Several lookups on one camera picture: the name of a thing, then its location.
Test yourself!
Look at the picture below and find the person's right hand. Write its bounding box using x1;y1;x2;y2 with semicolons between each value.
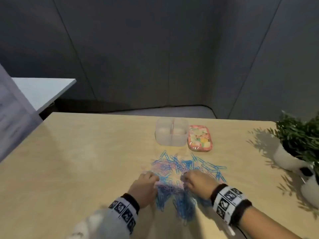
180;170;226;201

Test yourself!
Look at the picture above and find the person's left hand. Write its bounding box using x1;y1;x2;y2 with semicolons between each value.
127;171;160;209

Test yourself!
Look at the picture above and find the pile of blue pink paperclips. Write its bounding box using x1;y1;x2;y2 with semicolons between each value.
142;149;227;219

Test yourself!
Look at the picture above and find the clear divided plastic container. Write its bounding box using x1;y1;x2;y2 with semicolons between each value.
154;117;189;146

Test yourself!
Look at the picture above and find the person's left forearm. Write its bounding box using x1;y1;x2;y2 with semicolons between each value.
66;206;131;239

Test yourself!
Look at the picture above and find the person's right forearm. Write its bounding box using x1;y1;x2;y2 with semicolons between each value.
233;205;306;239

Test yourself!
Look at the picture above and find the pink floral container lid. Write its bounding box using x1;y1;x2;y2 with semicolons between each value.
187;125;213;153

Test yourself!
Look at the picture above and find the left marker-printed wristband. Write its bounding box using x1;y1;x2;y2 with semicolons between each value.
108;193;141;236

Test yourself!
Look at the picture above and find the marker-printed wristband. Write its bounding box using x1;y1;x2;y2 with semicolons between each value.
210;183;253;226
108;193;141;236

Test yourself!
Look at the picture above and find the right marker-printed wristband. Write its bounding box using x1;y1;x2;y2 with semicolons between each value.
210;183;253;226

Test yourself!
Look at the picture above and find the grey bench seat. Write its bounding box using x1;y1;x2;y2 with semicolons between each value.
104;105;217;119

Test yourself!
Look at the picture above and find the green plant in white pot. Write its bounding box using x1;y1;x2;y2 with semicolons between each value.
296;117;319;209
268;111;319;171

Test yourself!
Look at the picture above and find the small black marker card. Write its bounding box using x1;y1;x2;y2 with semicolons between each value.
299;166;314;177

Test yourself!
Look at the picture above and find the white side desk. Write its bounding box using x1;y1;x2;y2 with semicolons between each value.
11;77;77;115

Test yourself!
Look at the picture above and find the grey booth side panel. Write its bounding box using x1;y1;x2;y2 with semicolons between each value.
0;63;44;163

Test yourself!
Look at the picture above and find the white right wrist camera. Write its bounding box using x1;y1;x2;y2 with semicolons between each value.
225;220;237;237

